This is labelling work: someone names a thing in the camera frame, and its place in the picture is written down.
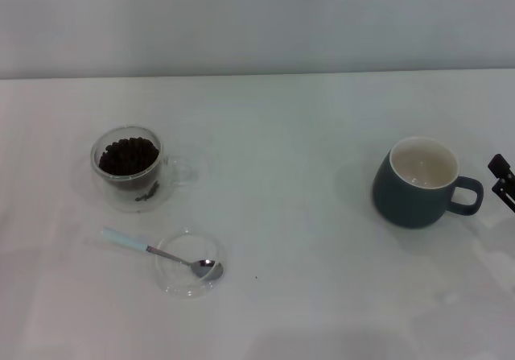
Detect dark teal ceramic mug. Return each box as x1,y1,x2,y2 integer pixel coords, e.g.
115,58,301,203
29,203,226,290
372,135,484,230

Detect blue handled metal spoon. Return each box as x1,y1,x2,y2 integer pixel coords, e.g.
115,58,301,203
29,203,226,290
101,226,225,280

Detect pile of coffee beans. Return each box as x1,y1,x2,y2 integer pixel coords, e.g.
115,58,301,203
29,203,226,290
98,137,159,176

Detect clear glass saucer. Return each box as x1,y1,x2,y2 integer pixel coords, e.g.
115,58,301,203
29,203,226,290
154,226,226,300

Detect clear glass cup with handle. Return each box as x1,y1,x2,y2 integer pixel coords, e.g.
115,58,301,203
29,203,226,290
89,125,199,215

